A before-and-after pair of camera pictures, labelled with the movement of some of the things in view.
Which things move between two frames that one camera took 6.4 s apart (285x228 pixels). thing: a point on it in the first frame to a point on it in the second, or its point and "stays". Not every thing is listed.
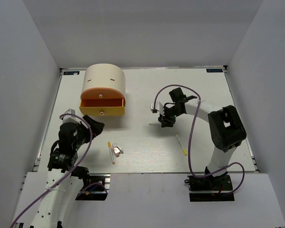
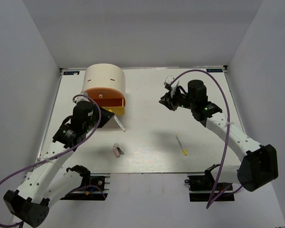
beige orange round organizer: [103, 90] stays
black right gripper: [166, 121] to [169, 101]
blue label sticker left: [71, 72] stays
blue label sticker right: [214, 70] stays
